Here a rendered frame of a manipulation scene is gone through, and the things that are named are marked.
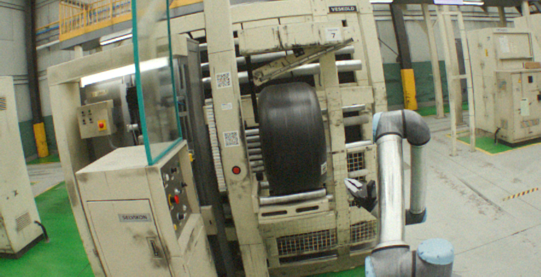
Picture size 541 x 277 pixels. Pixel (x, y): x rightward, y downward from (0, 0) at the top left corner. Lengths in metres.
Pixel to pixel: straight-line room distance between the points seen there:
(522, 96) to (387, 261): 5.25
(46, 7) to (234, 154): 12.74
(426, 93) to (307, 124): 10.36
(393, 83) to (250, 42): 9.60
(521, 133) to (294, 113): 5.01
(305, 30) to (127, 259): 1.57
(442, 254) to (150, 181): 1.06
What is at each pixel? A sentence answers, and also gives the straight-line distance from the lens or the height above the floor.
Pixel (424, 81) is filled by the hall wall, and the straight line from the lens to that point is 12.06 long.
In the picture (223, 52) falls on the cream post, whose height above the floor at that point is 1.65.
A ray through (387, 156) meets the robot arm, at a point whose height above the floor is 1.18.
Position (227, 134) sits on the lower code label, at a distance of 2.03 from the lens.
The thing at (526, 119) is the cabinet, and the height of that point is 0.43.
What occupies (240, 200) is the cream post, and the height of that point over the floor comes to 0.90.
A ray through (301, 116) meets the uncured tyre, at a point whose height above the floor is 1.30.
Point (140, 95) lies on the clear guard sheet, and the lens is 1.37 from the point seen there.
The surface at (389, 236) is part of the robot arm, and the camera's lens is 1.36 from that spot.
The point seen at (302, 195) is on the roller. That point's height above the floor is 0.91.
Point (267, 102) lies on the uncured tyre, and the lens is 1.92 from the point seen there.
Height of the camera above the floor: 1.53
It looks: 8 degrees down
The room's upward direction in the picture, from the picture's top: 8 degrees counter-clockwise
